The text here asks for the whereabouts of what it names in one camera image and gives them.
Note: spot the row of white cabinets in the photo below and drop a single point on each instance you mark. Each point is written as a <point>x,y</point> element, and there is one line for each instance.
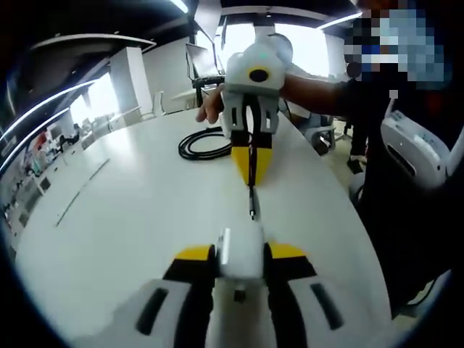
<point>99,125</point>

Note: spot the white office chair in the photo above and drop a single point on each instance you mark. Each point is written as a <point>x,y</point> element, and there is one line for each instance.
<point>322,130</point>

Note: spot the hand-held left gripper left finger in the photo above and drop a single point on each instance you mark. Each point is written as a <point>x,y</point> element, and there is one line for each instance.
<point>188,290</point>

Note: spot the white side table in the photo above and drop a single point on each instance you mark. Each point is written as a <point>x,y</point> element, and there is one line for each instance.
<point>185,95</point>

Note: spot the white desk cover plate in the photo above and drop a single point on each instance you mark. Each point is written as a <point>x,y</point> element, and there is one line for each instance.
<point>82,193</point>

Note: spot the standing person in dark clothes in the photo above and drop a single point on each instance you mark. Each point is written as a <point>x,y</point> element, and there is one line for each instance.
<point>391,217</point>

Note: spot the hanging flat screen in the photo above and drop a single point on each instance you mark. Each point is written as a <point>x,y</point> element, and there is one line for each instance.
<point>206,21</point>

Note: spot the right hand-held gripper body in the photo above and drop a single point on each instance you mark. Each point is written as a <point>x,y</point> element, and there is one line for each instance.
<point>239,72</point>

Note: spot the white charger adapter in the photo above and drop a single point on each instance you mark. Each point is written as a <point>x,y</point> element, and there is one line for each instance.
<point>241,257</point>

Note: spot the person's right hand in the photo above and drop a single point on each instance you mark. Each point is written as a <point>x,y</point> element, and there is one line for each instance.
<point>212,107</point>

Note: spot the black laptop stand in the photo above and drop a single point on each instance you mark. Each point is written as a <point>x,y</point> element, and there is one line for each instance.
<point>208,82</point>

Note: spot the white mesh chair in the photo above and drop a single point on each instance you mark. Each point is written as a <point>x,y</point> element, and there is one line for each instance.
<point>158,103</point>

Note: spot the white square column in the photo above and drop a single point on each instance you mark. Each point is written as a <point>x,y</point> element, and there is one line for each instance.
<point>128,83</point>

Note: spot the white worn device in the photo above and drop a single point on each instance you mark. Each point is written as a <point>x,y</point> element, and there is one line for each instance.
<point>413,145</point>

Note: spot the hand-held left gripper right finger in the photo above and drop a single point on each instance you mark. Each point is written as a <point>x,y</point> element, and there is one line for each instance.
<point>290,290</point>

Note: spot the open laptop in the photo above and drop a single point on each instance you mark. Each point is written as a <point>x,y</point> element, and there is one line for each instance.
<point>203,59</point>

